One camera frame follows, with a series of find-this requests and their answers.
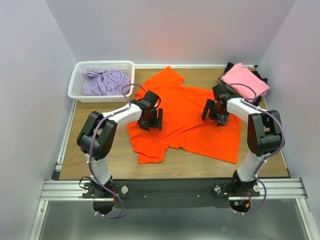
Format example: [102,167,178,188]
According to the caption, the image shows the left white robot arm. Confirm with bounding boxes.
[76,90,163,198]

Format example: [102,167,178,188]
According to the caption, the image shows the black folded t-shirt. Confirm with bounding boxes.
[221,62,268,106]

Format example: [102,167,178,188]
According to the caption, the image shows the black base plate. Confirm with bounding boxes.
[79,178,260,215]

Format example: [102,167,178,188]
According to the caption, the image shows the purple t-shirt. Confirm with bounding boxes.
[83,68,131,96]

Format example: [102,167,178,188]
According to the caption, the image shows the pink folded t-shirt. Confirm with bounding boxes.
[221,63,270,103]

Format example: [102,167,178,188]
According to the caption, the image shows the aluminium frame rail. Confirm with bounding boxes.
[30,178,320,240]

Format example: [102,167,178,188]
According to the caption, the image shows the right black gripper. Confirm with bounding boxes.
[201,98,230,127]

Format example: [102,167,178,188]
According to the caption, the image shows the orange t-shirt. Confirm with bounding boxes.
[127,67,242,164]

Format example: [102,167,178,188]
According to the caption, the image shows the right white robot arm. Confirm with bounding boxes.
[201,84,285,197]

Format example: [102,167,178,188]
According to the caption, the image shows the grey folded t-shirt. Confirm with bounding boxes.
[217,76,241,98]

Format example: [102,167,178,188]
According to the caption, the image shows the white plastic basket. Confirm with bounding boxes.
[68,60,135,103]

